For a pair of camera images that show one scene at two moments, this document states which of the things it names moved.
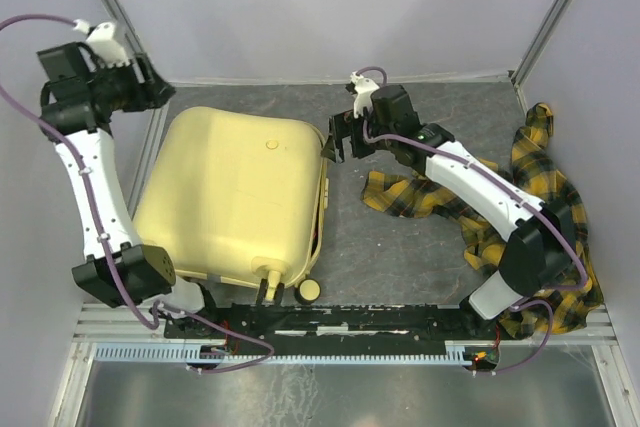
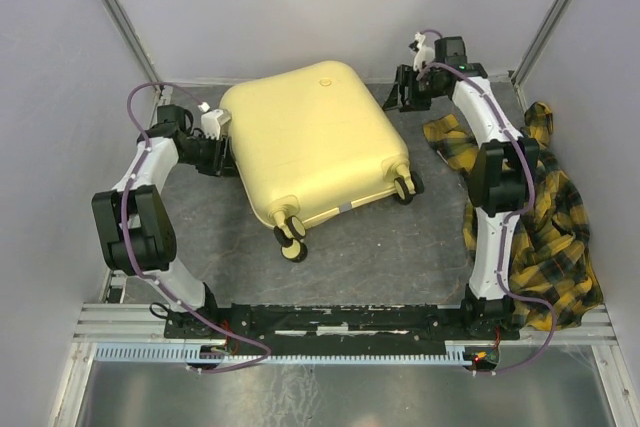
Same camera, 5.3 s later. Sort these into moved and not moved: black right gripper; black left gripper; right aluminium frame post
Moved: black right gripper; black left gripper
Not moved: right aluminium frame post
